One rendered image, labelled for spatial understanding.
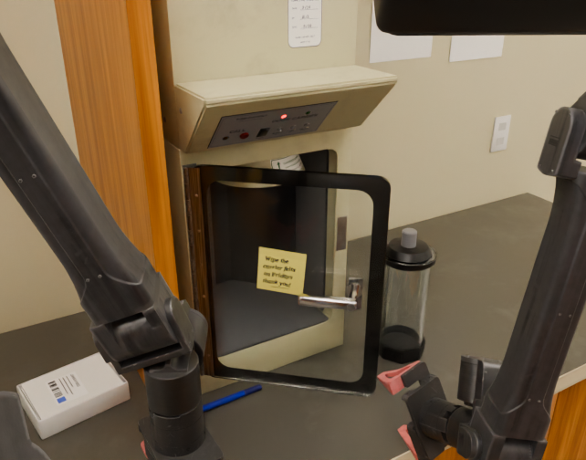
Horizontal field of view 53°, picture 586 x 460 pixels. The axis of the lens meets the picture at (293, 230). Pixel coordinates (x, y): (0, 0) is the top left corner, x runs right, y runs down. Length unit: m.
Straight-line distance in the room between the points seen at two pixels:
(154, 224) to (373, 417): 0.52
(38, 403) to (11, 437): 0.82
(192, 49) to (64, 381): 0.64
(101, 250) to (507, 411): 0.47
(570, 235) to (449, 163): 1.25
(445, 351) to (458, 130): 0.82
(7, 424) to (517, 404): 0.55
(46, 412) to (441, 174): 1.29
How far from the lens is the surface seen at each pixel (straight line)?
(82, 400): 1.12
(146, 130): 0.79
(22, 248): 1.38
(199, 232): 0.95
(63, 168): 0.52
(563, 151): 0.64
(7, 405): 0.32
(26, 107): 0.51
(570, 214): 0.66
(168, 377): 0.62
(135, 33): 0.77
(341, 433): 1.06
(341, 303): 0.89
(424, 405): 0.90
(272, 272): 0.94
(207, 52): 0.90
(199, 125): 0.83
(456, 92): 1.83
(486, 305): 1.45
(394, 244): 1.13
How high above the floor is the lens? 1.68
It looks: 25 degrees down
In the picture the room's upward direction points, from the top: straight up
